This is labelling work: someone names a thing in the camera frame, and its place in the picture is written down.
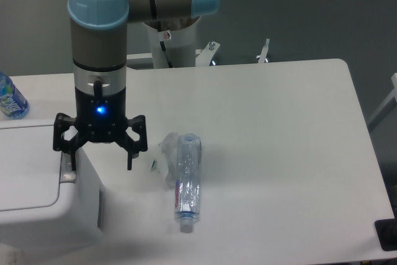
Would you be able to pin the black clamp at table edge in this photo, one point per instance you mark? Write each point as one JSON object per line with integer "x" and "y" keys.
{"x": 386, "y": 231}

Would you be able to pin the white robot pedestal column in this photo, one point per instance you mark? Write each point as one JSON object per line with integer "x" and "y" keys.
{"x": 173, "y": 42}

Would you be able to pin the white pedestal base frame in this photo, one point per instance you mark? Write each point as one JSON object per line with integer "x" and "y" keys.
{"x": 203, "y": 57}

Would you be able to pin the clear crushed plastic bottle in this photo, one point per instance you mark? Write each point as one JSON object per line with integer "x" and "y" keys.
{"x": 187, "y": 186}

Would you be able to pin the blue labelled drink bottle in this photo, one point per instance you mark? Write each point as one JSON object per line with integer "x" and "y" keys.
{"x": 13, "y": 104}

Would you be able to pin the white trash can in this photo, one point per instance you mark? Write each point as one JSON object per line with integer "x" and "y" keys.
{"x": 45, "y": 204}

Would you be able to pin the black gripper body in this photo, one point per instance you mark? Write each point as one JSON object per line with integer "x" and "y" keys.
{"x": 100, "y": 104}

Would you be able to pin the white frame at right edge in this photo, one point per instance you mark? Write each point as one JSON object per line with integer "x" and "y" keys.
{"x": 384, "y": 108}

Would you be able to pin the crumpled white tissue paper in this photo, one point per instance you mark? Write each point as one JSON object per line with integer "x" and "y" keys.
{"x": 165, "y": 160}

